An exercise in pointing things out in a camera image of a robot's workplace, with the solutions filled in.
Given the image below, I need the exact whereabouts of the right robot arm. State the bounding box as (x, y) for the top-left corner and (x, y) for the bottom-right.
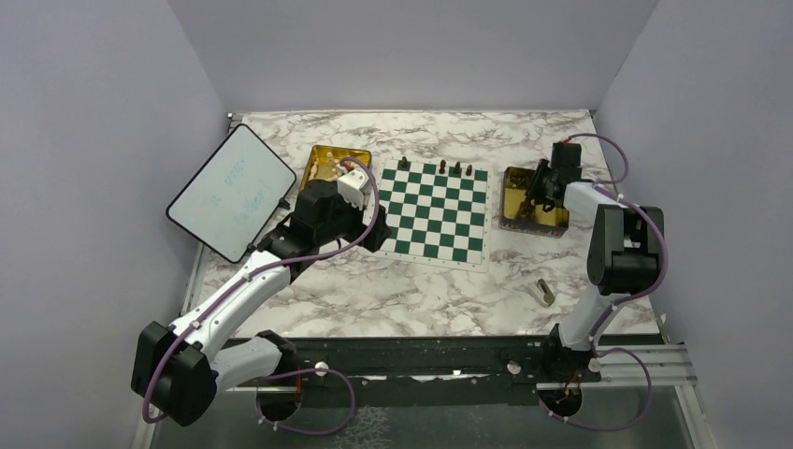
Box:
(521, 141), (669, 381)

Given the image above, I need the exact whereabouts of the black mounting rail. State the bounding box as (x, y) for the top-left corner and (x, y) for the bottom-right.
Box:
(235, 336), (602, 411)

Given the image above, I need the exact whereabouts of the green white chess board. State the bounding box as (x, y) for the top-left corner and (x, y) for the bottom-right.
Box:
(375, 158), (493, 273)

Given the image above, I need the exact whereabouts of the gold tin with dark pieces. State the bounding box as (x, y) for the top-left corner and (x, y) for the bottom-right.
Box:
(498, 167), (570, 239)

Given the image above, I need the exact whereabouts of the small whiteboard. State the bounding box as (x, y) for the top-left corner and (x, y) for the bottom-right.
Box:
(166, 123), (296, 263)

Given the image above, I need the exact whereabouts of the beige black small device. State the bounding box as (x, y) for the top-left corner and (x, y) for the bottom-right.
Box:
(527, 279), (555, 308)

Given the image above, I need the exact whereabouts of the gold tin with light pieces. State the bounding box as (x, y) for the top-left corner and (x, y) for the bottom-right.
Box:
(296, 145), (373, 211)

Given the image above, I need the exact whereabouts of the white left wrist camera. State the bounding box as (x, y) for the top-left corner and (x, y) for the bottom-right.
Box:
(337, 168), (369, 210)

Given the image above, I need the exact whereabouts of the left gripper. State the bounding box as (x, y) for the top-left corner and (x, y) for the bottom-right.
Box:
(316, 188), (393, 253)

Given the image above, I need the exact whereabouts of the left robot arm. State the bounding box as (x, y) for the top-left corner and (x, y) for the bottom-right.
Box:
(131, 171), (391, 427)

